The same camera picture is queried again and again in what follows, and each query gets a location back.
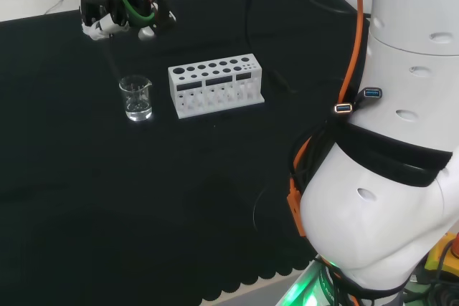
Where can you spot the white test tube rack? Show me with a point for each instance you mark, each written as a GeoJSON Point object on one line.
{"type": "Point", "coordinates": [215, 85]}

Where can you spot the black USB plug white tip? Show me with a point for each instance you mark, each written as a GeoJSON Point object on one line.
{"type": "Point", "coordinates": [343, 108]}

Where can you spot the black USB plug blue tip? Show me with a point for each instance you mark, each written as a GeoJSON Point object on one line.
{"type": "Point", "coordinates": [373, 92]}

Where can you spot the clear glass rod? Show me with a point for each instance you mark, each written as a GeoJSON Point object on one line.
{"type": "Point", "coordinates": [114, 62]}

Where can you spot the small clear glass beaker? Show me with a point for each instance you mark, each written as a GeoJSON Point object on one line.
{"type": "Point", "coordinates": [137, 105]}

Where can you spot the black bench cloth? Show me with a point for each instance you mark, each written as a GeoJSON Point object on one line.
{"type": "Point", "coordinates": [107, 177]}

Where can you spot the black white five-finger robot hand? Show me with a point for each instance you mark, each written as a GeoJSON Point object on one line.
{"type": "Point", "coordinates": [118, 8]}

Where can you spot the yellow stop button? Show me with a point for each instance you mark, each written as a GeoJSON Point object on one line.
{"type": "Point", "coordinates": [446, 252]}

